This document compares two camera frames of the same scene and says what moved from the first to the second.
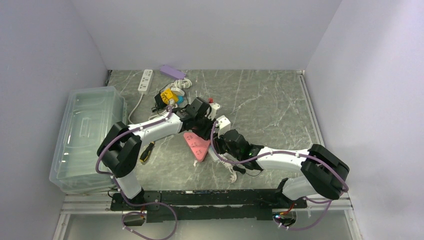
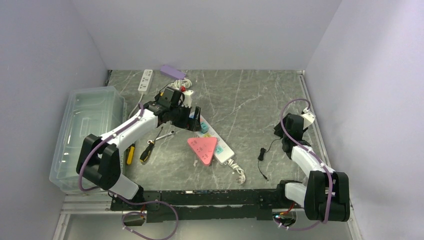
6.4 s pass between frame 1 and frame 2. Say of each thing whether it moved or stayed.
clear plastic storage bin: stayed
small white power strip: stayed
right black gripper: moved
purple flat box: stayed
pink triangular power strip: moved
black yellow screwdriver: stayed
